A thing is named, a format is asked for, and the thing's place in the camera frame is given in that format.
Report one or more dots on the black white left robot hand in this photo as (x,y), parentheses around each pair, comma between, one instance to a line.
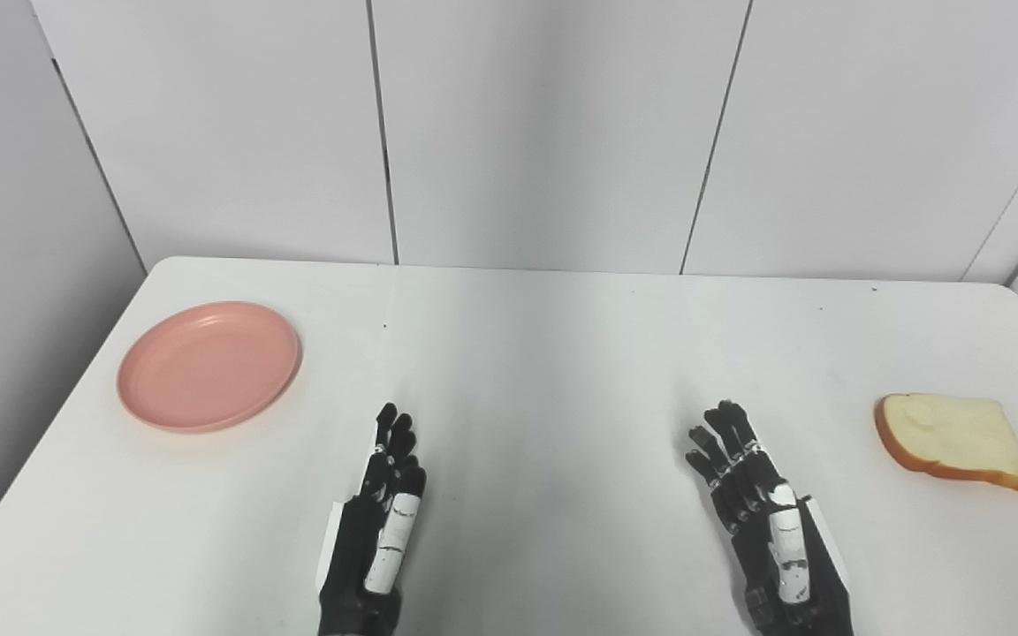
(354,556)

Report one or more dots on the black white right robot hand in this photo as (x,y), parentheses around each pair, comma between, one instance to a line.
(761,548)

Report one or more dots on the slice of white bread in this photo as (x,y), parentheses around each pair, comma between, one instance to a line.
(951,437)

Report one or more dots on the pink round plate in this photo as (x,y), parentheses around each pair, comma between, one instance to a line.
(208,367)

